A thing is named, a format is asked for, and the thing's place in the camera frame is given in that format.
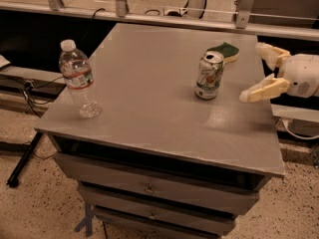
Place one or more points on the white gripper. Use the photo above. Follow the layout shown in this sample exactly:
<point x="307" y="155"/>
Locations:
<point x="301" y="74"/>

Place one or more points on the green and yellow sponge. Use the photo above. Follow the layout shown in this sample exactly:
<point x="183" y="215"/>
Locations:
<point x="229" y="52"/>

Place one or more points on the grey drawer cabinet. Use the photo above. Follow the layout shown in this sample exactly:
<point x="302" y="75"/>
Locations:
<point x="158" y="158"/>

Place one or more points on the clear plastic water bottle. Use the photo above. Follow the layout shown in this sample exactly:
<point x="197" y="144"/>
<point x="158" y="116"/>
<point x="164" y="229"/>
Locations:
<point x="78" y="75"/>

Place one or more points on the black tripod leg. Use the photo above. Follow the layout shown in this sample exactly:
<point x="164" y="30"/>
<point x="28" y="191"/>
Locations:
<point x="13" y="180"/>

